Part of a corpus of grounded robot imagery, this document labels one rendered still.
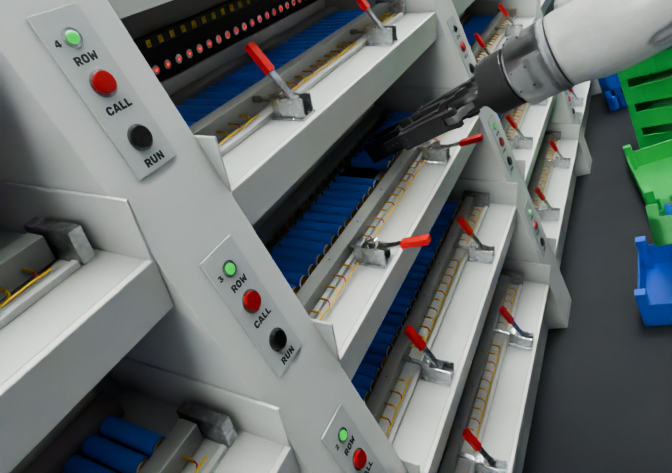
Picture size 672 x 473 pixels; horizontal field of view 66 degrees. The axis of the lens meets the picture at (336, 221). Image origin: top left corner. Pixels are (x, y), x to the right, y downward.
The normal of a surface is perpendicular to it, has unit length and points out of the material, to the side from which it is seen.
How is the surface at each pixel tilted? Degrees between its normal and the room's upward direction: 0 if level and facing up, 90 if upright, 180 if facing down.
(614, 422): 0
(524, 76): 90
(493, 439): 21
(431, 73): 90
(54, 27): 90
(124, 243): 90
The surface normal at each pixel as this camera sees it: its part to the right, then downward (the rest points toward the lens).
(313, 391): 0.78, -0.19
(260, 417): -0.43, 0.54
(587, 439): -0.47, -0.82
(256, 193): 0.89, 0.12
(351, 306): -0.15, -0.83
